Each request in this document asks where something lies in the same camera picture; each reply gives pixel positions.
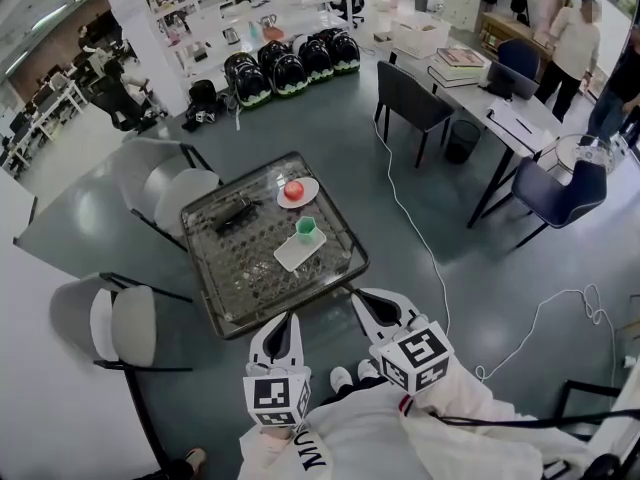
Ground white rectangular tray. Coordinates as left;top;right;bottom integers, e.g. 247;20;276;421
273;231;328;273

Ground person's black trousers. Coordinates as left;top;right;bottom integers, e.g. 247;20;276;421
319;375;390;407

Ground glass teapot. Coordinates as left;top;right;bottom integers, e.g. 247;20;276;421
259;13;284;39

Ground black remote handset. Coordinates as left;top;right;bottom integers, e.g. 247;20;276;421
214;197;264;234

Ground wooden cabinet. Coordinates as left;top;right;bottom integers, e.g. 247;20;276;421
479;11;554;64

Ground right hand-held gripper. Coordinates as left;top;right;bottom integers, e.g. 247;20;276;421
349;287;455;396

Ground person's white jacket torso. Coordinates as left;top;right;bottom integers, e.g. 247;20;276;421
299;390;601;480

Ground white floor cable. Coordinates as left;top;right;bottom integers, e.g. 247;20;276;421
374;115;619;384

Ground round glass side table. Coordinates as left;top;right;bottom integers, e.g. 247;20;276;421
547;132;616;174

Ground white office desks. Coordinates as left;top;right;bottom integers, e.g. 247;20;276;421
0;80;84;179

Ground long grey desk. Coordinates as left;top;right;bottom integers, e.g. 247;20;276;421
389;50;564;229

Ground white storage crate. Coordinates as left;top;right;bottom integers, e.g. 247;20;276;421
389;16;451;59

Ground dark blue chair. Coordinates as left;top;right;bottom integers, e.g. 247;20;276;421
510;156;609;252
497;37;542;79

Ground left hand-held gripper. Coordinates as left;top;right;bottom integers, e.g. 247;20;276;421
243;312;314;428

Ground grey chair black frame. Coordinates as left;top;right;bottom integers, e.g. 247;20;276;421
110;137;224;252
48;271;194;372

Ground black mesh wastebasket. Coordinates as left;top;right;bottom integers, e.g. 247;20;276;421
444;119;482;165

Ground person's left forearm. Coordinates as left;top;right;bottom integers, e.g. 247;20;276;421
238;422;329;480

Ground black floor bag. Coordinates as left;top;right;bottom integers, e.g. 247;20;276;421
180;80;221;132

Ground person's right forearm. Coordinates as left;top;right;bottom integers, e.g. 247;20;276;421
407;360;519;423

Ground brown cover book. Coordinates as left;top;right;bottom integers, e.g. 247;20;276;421
435;46;492;68

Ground black and green backpack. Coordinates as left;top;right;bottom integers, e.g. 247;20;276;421
223;51;274;108
269;52;310;98
257;40;291;67
298;37;335;84
329;30;362;75

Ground dark grey laptop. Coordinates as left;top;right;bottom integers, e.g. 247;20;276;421
478;61;540;102

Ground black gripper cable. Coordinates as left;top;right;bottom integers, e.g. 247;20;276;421
439;407;640;428

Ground person's left white shoe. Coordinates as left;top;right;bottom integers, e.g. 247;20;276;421
329;366;354;394

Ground glass-top rattan table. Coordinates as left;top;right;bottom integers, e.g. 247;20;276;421
179;151;371;340

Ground dark grey chair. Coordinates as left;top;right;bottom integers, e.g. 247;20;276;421
373;60;456;169

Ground black metal frame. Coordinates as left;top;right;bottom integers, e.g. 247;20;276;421
547;378;624;432

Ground green cup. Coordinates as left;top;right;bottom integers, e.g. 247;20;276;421
294;216;321;246

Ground white paper pad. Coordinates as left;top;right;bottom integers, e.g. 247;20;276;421
485;98;549;149

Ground white plate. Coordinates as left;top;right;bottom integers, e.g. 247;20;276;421
276;176;320;210

